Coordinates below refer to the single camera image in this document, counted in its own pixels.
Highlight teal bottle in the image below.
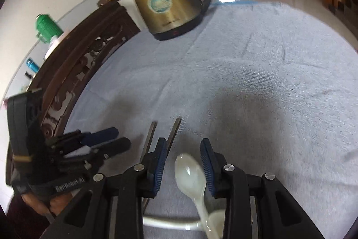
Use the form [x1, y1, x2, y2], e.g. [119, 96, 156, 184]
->
[26, 58, 40, 72]

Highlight carved dark wooden sideboard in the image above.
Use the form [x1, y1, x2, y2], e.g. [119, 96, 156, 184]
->
[6, 0, 140, 192]

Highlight person's left forearm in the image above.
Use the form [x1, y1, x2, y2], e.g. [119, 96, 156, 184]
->
[6, 194, 51, 239]

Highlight person's left hand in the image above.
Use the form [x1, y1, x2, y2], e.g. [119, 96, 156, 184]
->
[22, 190, 75, 215]

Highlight golden electric kettle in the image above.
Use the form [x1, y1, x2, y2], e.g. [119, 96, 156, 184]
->
[129, 0, 214, 41]

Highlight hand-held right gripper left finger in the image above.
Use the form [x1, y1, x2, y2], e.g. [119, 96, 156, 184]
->
[46, 138, 168, 239]

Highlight grey tablecloth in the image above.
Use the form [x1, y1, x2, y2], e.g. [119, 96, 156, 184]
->
[64, 1, 358, 239]

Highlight white chest freezer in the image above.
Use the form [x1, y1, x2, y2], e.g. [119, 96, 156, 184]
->
[113, 0, 140, 29]

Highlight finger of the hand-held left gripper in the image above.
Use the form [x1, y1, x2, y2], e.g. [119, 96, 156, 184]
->
[46, 127, 119, 148]
[59, 137, 132, 169]

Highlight green thermos jug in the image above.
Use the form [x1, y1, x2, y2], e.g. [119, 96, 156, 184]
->
[35, 13, 64, 43]

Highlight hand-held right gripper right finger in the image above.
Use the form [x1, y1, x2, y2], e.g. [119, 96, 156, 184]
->
[200, 138, 311, 239]

